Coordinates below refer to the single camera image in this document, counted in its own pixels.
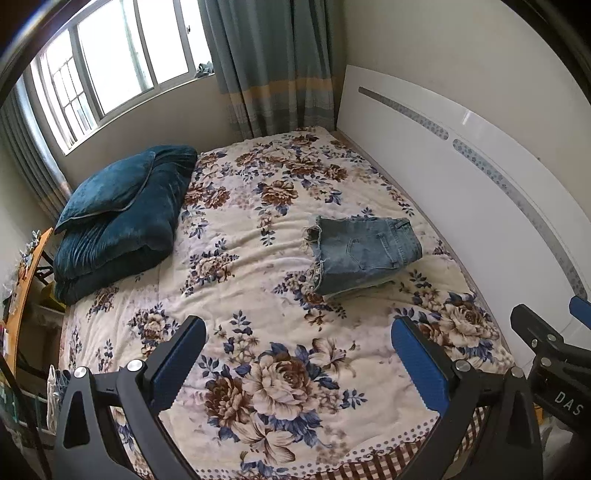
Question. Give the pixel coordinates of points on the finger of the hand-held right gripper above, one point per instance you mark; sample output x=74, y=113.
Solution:
x=581, y=307
x=533, y=323

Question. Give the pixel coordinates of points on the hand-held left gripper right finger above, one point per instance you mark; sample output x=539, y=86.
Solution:
x=418, y=364

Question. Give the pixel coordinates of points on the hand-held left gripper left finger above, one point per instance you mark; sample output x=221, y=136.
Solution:
x=180, y=364

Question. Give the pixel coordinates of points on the ripped denim shorts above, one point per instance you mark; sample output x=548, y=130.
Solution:
x=364, y=249

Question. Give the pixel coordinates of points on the floral bed blanket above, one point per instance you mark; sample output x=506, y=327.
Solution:
x=258, y=300

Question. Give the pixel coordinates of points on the stack of folded clothes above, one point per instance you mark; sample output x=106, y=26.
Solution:
x=53, y=387

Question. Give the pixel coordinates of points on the folded blue velvet comforter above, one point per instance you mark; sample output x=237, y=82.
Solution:
x=134, y=230

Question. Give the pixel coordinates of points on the yellow box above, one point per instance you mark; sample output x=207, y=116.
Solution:
x=51, y=300

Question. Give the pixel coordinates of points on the orange wooden desk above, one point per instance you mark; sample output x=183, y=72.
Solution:
x=27, y=295

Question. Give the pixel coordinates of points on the teal metal rack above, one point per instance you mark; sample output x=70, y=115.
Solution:
x=9, y=401

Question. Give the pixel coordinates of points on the blue velvet pillow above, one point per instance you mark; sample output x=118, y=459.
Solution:
x=108, y=194

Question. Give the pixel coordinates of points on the white bed headboard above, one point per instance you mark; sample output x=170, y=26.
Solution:
x=438, y=161

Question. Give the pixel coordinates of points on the grey striped curtain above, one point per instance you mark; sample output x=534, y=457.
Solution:
x=32, y=157

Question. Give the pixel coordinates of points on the small grey cloth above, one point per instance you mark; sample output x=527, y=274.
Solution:
x=205, y=68

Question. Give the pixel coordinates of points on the window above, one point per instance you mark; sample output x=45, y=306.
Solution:
x=120, y=60

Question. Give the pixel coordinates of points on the teal striped curtain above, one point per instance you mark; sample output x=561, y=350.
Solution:
x=272, y=60

